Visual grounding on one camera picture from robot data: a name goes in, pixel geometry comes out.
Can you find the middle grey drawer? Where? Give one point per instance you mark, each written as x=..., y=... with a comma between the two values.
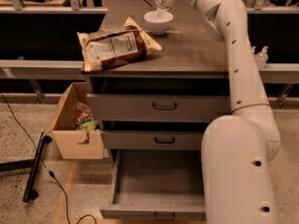
x=151, y=140

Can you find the clear plastic item on rail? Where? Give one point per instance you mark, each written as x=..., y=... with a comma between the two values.
x=261, y=58

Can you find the bottom open grey drawer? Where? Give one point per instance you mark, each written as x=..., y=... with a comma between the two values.
x=161, y=185

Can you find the grey drawer cabinet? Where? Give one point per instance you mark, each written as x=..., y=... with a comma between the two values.
x=186, y=42

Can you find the snack packets in box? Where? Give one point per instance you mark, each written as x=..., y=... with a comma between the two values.
x=85, y=120

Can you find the white bowl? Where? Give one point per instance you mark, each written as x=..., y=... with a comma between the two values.
x=158, y=23

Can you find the grey metal rail bench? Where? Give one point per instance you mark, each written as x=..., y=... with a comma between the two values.
x=71, y=70

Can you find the top grey drawer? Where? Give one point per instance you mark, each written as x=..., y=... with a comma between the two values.
x=163, y=108

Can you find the cardboard box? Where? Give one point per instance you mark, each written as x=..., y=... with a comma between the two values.
x=73, y=143

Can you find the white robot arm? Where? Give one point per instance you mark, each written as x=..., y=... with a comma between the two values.
x=236, y=148

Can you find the brown snack bag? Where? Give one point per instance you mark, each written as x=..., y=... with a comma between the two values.
x=115, y=47

